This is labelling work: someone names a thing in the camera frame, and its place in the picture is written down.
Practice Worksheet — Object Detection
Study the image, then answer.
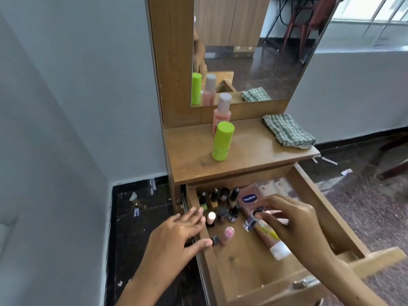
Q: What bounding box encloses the person's right hand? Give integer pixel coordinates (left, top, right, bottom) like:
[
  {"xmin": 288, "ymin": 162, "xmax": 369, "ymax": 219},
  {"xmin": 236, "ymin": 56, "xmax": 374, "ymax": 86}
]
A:
[{"xmin": 253, "ymin": 194, "xmax": 338, "ymax": 272}]

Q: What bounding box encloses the person's left hand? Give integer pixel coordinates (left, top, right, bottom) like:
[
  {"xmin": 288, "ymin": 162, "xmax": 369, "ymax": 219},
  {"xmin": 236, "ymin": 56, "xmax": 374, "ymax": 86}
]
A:
[{"xmin": 140, "ymin": 208, "xmax": 214, "ymax": 285}]

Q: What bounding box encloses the person's right forearm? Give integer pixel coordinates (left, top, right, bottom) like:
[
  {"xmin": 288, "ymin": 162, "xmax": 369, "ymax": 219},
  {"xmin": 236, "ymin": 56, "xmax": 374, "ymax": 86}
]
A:
[{"xmin": 303, "ymin": 253, "xmax": 391, "ymax": 306}]

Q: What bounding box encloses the person's left forearm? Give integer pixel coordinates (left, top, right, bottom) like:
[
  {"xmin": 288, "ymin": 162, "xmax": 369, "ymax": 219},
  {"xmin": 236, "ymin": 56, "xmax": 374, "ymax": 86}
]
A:
[{"xmin": 115, "ymin": 271, "xmax": 174, "ymax": 306}]

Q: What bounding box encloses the peach and yellow cream tube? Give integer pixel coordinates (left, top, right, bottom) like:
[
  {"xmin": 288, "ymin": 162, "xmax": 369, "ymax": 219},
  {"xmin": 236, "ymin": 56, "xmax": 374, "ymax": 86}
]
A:
[{"xmin": 244, "ymin": 218, "xmax": 292, "ymax": 261}]

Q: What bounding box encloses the pink-capped nail polish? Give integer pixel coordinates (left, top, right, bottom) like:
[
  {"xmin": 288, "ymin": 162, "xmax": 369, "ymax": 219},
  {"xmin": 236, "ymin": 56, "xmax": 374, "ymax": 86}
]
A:
[{"xmin": 220, "ymin": 226, "xmax": 236, "ymax": 246}]

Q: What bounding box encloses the pink lotion bottle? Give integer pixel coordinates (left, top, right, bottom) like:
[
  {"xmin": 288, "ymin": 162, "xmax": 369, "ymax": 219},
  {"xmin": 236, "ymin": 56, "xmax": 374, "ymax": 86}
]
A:
[{"xmin": 238, "ymin": 185, "xmax": 266, "ymax": 221}]

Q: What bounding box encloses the clear plastic organizer box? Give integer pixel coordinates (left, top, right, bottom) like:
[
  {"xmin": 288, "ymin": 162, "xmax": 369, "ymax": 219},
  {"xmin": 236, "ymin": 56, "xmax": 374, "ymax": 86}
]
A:
[{"xmin": 254, "ymin": 177, "xmax": 303, "ymax": 204}]

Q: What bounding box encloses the group of nail polish bottles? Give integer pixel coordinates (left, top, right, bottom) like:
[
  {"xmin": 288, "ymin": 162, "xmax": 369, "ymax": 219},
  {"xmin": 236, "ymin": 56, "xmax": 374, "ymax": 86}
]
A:
[{"xmin": 198, "ymin": 187, "xmax": 243, "ymax": 227}]

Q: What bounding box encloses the wooden drawer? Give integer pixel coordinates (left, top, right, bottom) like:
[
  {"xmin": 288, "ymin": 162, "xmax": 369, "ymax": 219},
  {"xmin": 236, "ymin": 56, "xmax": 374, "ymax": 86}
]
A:
[{"xmin": 181, "ymin": 162, "xmax": 407, "ymax": 306}]

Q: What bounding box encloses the lime green bottle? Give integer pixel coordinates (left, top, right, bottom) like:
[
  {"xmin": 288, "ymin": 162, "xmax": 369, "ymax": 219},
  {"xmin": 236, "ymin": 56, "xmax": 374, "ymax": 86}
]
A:
[{"xmin": 212, "ymin": 121, "xmax": 235, "ymax": 162}]

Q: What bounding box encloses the green checkered cloth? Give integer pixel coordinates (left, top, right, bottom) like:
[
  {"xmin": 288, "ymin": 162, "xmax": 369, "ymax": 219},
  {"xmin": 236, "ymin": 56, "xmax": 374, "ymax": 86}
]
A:
[{"xmin": 262, "ymin": 113, "xmax": 317, "ymax": 149}]

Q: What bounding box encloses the pink bottle with grey cap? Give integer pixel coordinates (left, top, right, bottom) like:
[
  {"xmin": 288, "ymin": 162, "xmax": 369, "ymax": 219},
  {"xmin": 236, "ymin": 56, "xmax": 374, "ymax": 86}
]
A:
[{"xmin": 212, "ymin": 92, "xmax": 232, "ymax": 137}]

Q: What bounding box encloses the dark wooden furniture leg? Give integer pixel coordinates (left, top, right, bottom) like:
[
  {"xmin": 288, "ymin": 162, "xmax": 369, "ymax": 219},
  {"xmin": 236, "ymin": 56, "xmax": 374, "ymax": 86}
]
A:
[{"xmin": 376, "ymin": 133, "xmax": 408, "ymax": 181}]

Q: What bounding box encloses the wooden dressing table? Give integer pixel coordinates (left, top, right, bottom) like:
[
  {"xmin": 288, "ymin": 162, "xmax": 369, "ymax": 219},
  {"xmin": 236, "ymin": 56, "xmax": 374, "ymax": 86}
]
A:
[{"xmin": 145, "ymin": 0, "xmax": 341, "ymax": 217}]

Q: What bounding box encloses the black metal drawer rail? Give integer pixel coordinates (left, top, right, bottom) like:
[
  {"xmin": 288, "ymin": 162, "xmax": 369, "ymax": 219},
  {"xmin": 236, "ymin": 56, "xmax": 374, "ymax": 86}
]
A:
[{"xmin": 180, "ymin": 184, "xmax": 189, "ymax": 214}]

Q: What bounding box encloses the metal drawer handle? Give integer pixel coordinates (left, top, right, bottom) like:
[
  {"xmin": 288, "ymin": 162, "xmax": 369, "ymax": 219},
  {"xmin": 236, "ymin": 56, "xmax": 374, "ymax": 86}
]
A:
[{"xmin": 291, "ymin": 276, "xmax": 317, "ymax": 290}]

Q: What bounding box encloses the rectangular wall mirror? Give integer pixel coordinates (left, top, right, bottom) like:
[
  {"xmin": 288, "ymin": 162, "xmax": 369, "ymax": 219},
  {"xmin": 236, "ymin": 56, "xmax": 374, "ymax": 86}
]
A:
[{"xmin": 191, "ymin": 0, "xmax": 340, "ymax": 108}]

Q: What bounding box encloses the window with white frame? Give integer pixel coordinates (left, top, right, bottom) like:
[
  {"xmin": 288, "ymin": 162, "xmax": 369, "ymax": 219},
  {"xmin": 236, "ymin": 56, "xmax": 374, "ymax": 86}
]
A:
[{"xmin": 331, "ymin": 0, "xmax": 408, "ymax": 26}]

